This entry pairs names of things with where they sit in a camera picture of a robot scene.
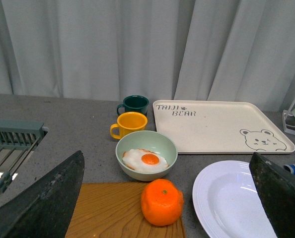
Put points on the light green bowl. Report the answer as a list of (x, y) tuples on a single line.
[(148, 141)]

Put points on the white ribbed plate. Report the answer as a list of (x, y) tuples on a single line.
[(227, 204)]

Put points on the wooden cutting board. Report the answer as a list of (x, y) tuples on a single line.
[(113, 210)]

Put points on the orange mandarin fruit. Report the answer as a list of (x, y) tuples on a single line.
[(161, 202)]

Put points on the grey-green dish rack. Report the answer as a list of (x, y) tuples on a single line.
[(18, 140)]

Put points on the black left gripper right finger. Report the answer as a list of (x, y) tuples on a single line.
[(276, 190)]

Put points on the beige bear tray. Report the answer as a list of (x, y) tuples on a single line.
[(205, 127)]

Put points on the yellow mug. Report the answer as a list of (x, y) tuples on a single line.
[(127, 123)]

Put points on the white curtain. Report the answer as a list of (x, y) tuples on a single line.
[(215, 50)]

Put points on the fake fried egg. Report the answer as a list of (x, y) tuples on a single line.
[(144, 161)]

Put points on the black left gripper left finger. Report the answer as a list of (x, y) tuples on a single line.
[(45, 209)]

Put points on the dark green mug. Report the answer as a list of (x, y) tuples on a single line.
[(134, 103)]

